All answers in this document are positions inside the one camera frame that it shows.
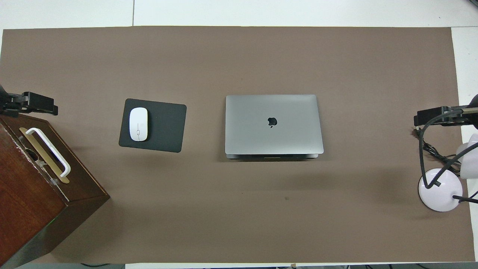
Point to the brown table mat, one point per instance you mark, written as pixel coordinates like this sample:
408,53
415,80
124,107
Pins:
239,56

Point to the dark brown wooden box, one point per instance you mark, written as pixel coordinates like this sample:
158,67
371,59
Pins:
26,213

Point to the silver laptop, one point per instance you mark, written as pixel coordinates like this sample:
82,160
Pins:
274,123

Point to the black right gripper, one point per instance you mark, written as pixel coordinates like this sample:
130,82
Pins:
453,112

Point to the white desk lamp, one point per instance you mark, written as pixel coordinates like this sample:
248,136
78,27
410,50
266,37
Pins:
440,190

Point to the white computer mouse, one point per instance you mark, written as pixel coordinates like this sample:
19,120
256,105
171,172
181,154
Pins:
138,124

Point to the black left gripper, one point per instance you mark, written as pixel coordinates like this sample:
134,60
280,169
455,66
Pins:
15,104

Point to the black mouse pad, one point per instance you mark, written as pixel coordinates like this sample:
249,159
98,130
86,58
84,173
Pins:
166,127

